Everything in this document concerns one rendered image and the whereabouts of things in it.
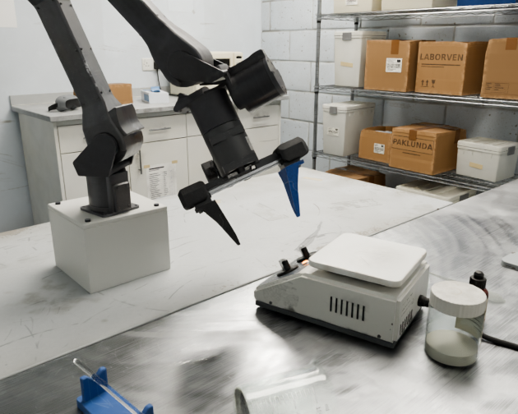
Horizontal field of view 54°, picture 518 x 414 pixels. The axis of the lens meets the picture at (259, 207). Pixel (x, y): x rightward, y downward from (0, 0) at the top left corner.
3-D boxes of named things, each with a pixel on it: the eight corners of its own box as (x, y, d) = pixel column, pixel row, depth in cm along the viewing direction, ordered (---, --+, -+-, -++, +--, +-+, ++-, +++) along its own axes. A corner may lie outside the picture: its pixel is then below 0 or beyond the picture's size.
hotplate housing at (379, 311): (252, 307, 70) (252, 253, 67) (298, 273, 80) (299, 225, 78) (413, 360, 58) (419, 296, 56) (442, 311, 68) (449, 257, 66)
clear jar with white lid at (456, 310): (442, 373, 56) (450, 308, 53) (413, 343, 61) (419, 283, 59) (489, 365, 57) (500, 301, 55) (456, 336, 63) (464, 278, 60)
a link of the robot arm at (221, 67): (161, 59, 65) (241, 12, 62) (181, 58, 73) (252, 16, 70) (204, 138, 68) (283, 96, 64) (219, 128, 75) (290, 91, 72)
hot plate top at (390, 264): (305, 265, 64) (305, 259, 63) (344, 236, 73) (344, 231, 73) (399, 290, 57) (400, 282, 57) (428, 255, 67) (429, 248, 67)
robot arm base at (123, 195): (79, 209, 77) (74, 170, 75) (115, 200, 82) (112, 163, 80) (105, 218, 73) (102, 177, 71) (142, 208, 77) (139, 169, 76)
